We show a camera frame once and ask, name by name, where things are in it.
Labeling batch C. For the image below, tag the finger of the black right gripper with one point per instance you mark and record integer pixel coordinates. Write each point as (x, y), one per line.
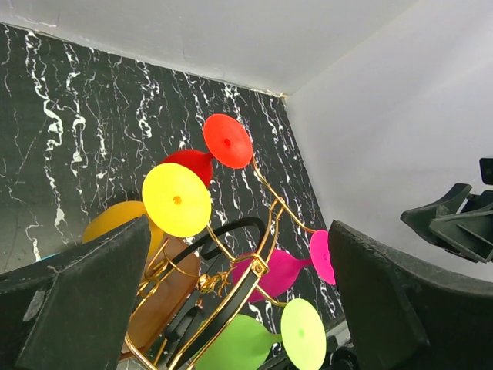
(460, 223)

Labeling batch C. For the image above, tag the blue plastic wine glass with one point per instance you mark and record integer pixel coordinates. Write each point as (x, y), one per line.
(48, 256)

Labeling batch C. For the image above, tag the red plastic wine glass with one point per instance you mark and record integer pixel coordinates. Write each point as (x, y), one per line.
(227, 142)

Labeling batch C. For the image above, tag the pink plastic wine glass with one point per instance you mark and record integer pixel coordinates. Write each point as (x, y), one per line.
(285, 268)

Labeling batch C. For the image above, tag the orange yellow plastic wine glass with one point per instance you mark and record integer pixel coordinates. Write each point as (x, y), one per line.
(175, 200)

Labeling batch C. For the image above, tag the green plastic wine glass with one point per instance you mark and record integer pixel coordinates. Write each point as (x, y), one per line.
(245, 343)

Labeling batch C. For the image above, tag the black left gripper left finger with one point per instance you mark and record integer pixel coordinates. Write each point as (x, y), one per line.
(72, 310)

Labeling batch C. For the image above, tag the gold wire wine glass rack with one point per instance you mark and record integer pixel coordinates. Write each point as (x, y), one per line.
(219, 298)

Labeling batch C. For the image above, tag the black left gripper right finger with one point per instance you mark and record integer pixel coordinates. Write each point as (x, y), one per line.
(405, 313)

